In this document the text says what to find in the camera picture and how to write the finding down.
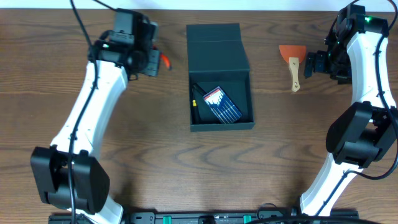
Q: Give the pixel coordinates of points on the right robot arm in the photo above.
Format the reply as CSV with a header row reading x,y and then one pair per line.
x,y
356,55

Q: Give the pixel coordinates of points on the black yellow screwdriver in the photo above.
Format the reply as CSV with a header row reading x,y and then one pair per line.
x,y
196,89

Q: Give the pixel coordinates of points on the red handled pliers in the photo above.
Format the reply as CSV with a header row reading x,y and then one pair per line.
x,y
163,58

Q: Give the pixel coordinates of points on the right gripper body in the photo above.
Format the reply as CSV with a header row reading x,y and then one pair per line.
x,y
337,63

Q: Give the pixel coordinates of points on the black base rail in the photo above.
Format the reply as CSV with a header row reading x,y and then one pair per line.
x,y
199,218

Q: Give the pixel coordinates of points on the blue drill bit case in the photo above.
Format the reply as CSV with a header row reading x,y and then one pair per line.
x,y
221,106

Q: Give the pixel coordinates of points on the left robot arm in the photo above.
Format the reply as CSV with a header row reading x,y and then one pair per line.
x,y
67,172

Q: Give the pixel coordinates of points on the black open gift box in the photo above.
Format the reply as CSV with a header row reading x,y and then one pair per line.
x,y
216,57

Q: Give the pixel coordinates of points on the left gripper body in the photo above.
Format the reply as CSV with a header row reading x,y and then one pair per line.
x,y
153,62

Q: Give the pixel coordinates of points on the orange scraper wooden handle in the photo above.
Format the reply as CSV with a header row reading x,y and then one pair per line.
x,y
294,56

